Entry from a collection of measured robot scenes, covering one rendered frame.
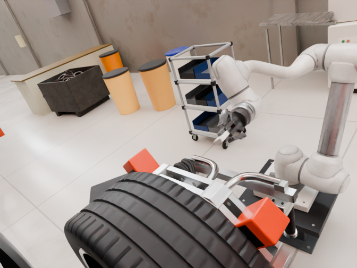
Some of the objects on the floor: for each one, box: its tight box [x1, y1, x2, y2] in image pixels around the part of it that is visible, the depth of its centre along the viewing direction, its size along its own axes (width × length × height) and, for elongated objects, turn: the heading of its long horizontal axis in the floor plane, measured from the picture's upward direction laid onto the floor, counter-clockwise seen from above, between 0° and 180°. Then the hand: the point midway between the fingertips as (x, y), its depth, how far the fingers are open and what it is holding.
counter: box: [10, 44, 114, 116], centre depth 638 cm, size 74×232×83 cm, turn 164°
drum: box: [102, 67, 140, 115], centre depth 443 cm, size 44×45×69 cm
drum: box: [138, 59, 176, 111], centre depth 415 cm, size 44×46×70 cm
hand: (221, 137), depth 87 cm, fingers closed
